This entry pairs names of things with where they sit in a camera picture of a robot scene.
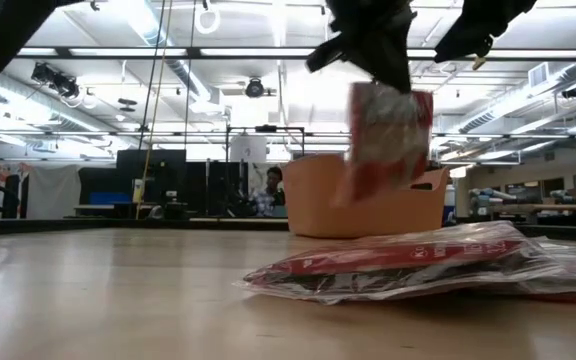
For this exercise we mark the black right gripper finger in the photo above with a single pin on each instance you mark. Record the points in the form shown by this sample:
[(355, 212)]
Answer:
[(393, 70)]

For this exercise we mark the white panel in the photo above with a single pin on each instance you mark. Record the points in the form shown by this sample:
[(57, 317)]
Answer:
[(248, 149)]

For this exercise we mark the orange plastic basket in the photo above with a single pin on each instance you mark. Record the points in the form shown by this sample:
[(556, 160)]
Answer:
[(318, 200)]

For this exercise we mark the wooden background table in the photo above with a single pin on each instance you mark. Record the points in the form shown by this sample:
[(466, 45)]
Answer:
[(543, 207)]

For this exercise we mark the blue bin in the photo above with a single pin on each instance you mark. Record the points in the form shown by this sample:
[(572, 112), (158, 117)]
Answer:
[(109, 198)]

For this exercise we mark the black rig frame bar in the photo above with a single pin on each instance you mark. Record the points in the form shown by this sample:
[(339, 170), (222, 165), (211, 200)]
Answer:
[(168, 52)]

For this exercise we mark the black ceiling camera cluster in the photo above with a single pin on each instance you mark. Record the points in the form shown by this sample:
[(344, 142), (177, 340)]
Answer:
[(57, 80)]

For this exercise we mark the silver ventilation duct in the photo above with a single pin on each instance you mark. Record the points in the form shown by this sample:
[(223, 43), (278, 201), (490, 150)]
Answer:
[(183, 70)]

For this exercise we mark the black metal frame stand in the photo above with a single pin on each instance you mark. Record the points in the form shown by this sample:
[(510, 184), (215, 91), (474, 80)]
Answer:
[(268, 129)]

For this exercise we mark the white hanging cloth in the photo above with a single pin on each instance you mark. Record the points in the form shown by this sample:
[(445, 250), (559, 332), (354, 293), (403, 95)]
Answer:
[(54, 192)]

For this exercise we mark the round black ceiling lamp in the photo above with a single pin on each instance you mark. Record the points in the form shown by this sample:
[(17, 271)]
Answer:
[(254, 88)]

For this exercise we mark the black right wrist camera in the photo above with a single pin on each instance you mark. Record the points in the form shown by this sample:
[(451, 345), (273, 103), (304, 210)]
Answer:
[(325, 59)]

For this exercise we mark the person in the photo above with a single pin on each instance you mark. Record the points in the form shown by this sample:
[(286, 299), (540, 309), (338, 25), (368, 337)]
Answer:
[(269, 192)]

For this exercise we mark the white air vent grille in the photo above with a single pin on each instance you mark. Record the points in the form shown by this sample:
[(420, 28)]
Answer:
[(538, 75)]

